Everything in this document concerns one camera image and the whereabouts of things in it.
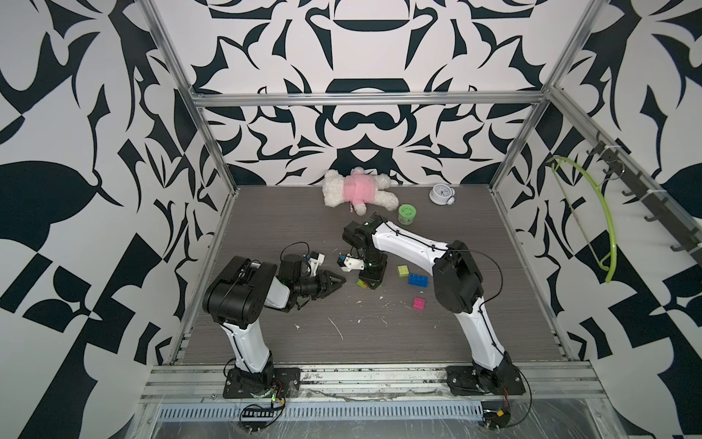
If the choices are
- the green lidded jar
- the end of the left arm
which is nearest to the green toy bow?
the green lidded jar

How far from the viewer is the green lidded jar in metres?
1.07

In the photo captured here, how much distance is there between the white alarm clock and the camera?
1157 mm

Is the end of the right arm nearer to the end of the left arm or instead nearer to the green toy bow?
the end of the left arm

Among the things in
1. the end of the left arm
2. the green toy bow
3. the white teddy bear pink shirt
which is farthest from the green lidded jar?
the green toy bow

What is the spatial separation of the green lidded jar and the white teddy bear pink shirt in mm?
37

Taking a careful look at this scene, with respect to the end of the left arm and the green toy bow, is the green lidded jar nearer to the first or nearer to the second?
the end of the left arm

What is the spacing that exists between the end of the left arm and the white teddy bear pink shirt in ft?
1.03

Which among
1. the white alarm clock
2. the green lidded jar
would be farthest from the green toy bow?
the green lidded jar

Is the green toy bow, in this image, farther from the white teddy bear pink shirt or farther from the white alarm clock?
the white teddy bear pink shirt

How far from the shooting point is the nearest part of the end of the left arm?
829 millimetres

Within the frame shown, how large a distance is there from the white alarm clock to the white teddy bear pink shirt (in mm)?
162

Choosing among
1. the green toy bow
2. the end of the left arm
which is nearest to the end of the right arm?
the end of the left arm

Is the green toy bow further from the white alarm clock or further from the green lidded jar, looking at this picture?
the green lidded jar

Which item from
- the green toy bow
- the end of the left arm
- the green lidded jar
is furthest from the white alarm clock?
the end of the left arm
